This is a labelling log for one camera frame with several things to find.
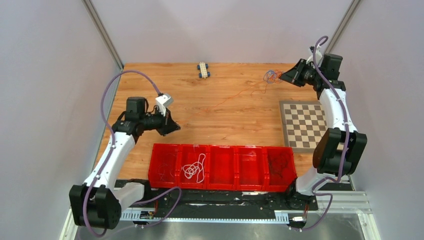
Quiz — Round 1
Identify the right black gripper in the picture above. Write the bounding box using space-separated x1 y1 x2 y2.
279 59 323 87

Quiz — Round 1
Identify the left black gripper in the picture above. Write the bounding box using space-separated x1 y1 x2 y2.
139 106 181 137

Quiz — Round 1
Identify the thin pink cable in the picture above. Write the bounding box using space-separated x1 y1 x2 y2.
157 152 176 182

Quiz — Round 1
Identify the white cable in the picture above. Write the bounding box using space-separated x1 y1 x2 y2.
182 152 208 184

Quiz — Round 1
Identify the thin black cable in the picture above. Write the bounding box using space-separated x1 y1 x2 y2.
268 154 292 181

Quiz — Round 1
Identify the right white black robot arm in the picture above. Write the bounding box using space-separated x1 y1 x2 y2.
280 53 368 209

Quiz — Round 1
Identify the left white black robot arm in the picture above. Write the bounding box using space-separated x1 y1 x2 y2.
69 93 181 230

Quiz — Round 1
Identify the red bin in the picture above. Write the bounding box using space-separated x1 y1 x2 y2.
148 143 180 189
207 145 236 191
265 146 297 192
176 144 209 190
237 146 266 191

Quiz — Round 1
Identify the wooden chessboard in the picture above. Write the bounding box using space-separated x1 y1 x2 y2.
279 100 327 154

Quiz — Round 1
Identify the white blue toy car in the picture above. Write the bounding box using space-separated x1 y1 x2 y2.
197 61 211 79

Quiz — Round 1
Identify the red bin middle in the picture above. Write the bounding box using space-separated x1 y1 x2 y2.
207 145 236 191

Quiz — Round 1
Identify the red bin rightmost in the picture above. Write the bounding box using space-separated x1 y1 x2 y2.
265 146 297 192

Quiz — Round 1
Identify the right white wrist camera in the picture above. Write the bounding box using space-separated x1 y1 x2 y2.
306 45 323 66

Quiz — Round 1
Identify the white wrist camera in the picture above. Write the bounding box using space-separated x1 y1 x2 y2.
155 93 174 117
306 45 323 66

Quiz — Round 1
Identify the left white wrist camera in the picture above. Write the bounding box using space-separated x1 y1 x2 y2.
155 93 174 117

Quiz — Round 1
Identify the left purple robot hose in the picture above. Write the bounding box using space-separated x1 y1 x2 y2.
82 70 182 240

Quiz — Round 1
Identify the white slotted cable duct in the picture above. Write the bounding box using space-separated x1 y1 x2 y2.
119 210 290 223

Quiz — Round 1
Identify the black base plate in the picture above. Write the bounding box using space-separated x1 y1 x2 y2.
123 189 318 221

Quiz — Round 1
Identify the aluminium frame rail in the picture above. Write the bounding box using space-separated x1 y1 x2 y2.
70 186 373 214

